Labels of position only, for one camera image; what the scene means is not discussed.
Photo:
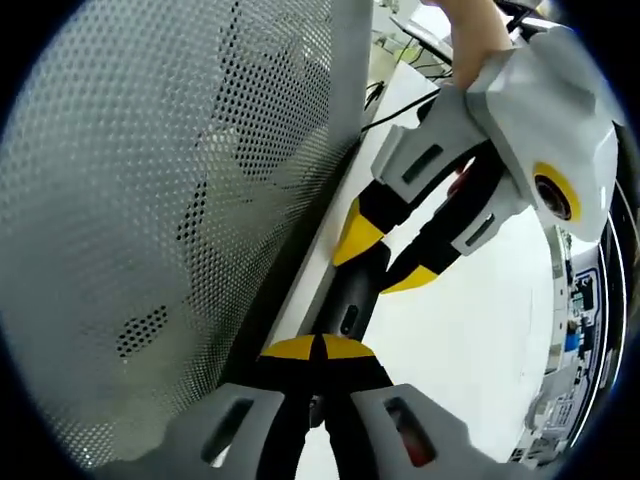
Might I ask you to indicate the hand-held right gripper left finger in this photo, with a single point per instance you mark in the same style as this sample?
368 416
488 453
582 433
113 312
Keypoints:
280 400

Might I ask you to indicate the blue framed wall display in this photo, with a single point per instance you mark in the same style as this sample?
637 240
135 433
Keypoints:
582 295

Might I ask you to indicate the grey mesh chair back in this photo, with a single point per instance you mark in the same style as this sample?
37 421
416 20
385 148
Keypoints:
150 200

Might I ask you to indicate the black remote control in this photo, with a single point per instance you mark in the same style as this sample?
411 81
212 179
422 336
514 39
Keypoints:
352 300

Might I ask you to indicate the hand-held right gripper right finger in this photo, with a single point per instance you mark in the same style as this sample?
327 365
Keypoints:
370 400

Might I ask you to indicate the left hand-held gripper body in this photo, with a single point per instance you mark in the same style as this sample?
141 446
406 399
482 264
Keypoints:
550 125

